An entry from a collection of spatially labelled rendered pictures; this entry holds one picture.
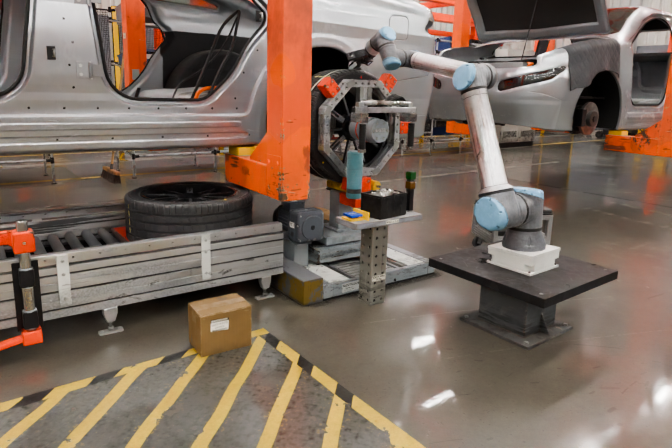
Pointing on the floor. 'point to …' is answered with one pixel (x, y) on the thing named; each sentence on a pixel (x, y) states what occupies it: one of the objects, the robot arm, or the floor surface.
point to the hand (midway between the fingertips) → (348, 67)
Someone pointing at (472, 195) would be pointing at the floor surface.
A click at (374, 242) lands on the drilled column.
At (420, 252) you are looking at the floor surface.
